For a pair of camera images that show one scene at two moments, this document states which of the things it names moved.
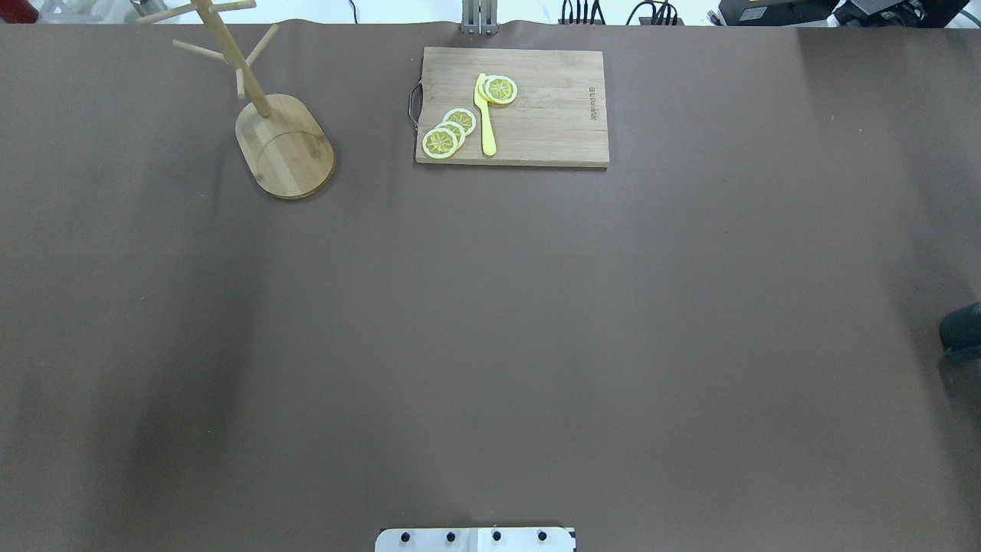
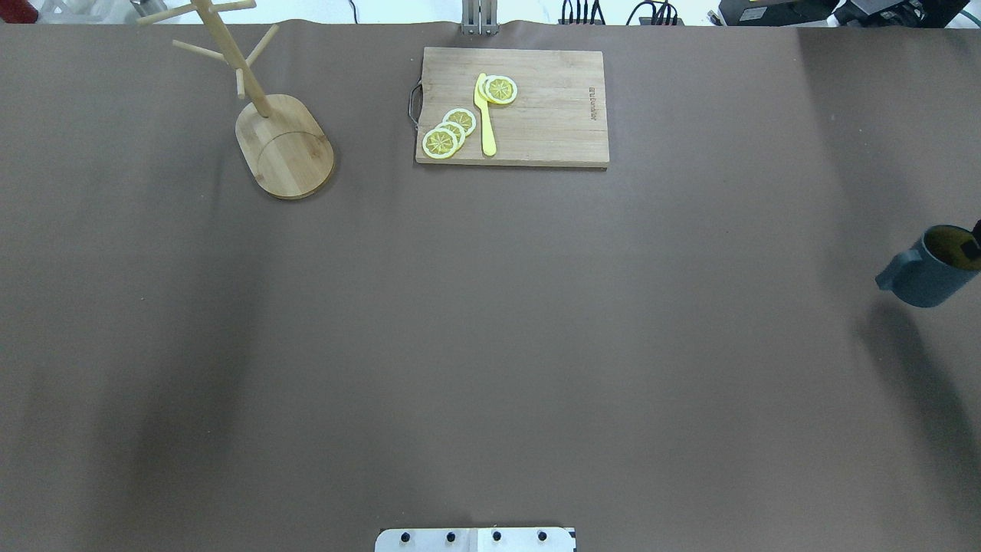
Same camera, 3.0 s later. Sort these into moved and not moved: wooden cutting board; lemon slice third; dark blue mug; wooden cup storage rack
Moved: dark blue mug
Not moved: wooden cup storage rack; lemon slice third; wooden cutting board
